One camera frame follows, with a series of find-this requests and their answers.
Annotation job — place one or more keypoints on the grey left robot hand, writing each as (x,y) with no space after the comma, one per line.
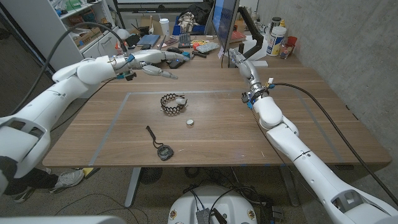
(149,56)

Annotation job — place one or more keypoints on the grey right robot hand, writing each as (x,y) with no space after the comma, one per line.
(250,71)

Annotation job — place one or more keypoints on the small silver bottle cap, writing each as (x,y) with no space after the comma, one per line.
(190,122)

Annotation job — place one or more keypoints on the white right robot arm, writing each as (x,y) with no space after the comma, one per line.
(311,168)

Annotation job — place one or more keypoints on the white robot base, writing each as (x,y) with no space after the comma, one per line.
(214,202)

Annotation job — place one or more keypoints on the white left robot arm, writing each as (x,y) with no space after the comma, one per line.
(62,93)

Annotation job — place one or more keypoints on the blue notebook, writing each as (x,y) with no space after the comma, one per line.
(149,40)

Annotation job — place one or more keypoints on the black computer mouse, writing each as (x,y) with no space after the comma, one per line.
(174,49)

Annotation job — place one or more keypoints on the white paper cup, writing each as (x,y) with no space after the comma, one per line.
(164,26)

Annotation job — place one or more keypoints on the small black keyboard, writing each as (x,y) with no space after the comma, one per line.
(184,40)

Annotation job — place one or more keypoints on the clear glass jar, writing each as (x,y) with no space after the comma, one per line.
(284,51)

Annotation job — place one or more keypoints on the white keyboard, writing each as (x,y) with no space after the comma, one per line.
(207,47)

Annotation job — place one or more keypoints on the red plastic cup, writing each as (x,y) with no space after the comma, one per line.
(292,41)

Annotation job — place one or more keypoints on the black computer monitor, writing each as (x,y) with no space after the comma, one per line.
(224,21)

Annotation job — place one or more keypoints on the blue storage bin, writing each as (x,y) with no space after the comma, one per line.
(199,30)

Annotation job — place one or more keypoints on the black bag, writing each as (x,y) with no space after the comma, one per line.
(199,11)

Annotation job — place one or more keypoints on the white shelf cabinet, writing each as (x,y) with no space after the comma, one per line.
(46,34)

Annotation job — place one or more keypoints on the grey table leg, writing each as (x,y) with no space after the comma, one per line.
(132,186)

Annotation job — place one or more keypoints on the white grey sneaker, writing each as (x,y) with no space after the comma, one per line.
(68,180)

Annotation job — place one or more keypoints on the person's dark trouser leg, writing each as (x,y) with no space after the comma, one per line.
(34,180)

